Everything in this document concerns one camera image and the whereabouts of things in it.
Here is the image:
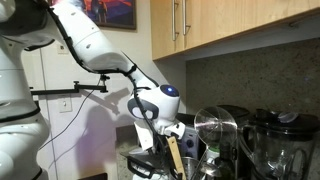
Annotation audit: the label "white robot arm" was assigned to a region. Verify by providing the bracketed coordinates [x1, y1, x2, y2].
[0, 0, 185, 180]

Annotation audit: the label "wooden upper cabinets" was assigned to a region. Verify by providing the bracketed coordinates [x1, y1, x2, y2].
[150, 0, 320, 60]

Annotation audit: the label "wooden spatula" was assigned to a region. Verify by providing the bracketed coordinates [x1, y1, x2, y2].
[167, 136, 186, 180]

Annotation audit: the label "steel perforated utensil holder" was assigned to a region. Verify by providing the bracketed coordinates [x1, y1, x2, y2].
[181, 157, 199, 180]

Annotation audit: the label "framed colourful picture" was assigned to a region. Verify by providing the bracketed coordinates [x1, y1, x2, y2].
[48, 0, 136, 30]

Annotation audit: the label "white crumpled towel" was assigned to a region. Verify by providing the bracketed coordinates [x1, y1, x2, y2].
[132, 171, 168, 180]

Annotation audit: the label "black steel coffee maker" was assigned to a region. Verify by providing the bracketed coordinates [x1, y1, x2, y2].
[220, 105, 251, 180]

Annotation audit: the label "black glass blender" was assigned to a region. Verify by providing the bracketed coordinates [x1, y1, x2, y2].
[238, 109, 320, 180]

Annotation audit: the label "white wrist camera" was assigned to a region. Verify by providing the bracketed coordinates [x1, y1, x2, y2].
[134, 120, 153, 150]

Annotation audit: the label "black hanging cable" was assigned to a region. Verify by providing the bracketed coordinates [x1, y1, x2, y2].
[38, 78, 102, 151]

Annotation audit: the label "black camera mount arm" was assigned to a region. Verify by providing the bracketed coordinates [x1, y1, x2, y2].
[31, 74, 110, 95]

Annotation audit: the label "white light switch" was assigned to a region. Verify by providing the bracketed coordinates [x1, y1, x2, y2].
[58, 96, 72, 113]

